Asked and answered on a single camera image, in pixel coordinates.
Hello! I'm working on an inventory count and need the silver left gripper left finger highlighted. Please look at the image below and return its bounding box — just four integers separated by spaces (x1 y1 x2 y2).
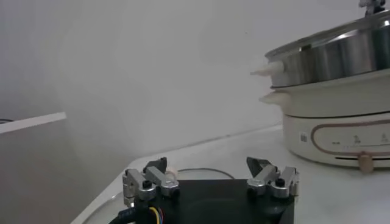
122 156 180 208

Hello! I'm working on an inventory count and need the cream electric cooker base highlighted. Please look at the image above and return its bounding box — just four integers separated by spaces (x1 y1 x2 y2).
258 68 390 174

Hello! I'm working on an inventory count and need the black sleeved wire bundle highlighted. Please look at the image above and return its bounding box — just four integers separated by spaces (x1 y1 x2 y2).
108 206 165 224

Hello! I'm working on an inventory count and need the white side table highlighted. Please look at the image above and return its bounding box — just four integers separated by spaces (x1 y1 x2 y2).
0 111 68 135

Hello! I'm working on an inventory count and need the stainless steel steamer basket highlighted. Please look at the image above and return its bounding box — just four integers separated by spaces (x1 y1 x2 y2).
250 9 390 89

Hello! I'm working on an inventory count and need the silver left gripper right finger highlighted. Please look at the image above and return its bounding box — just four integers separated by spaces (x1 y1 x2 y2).
246 156 301 200

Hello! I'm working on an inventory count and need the glass lid with cream handle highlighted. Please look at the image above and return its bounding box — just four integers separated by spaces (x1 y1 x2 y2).
81 167 236 224

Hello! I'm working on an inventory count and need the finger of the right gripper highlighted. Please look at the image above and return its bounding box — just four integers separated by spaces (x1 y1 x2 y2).
358 0 386 16

